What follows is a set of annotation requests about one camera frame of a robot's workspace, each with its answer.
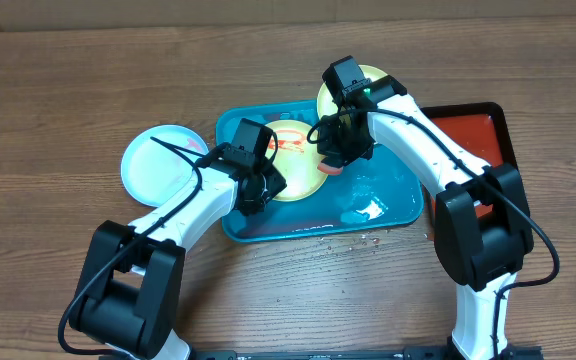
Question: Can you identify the red black-rimmed tray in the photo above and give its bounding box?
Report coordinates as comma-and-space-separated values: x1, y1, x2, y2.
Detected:
420, 102, 519, 221

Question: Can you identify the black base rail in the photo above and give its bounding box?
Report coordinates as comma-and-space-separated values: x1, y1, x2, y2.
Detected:
98, 345, 544, 360

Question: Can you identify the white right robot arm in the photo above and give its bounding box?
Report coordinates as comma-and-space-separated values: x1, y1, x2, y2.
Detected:
308, 56, 543, 359

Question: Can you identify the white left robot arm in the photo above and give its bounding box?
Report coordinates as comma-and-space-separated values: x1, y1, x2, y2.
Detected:
57, 119, 286, 359

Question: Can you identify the light blue plate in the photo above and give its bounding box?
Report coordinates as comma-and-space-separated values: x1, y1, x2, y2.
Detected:
120, 125, 209, 207

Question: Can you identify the yellow plate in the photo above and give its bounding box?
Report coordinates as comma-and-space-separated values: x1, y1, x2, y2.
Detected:
266, 120, 327, 202
317, 64, 387, 118

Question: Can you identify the teal plastic tray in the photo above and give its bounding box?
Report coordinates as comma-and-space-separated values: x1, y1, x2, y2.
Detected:
215, 100, 424, 243

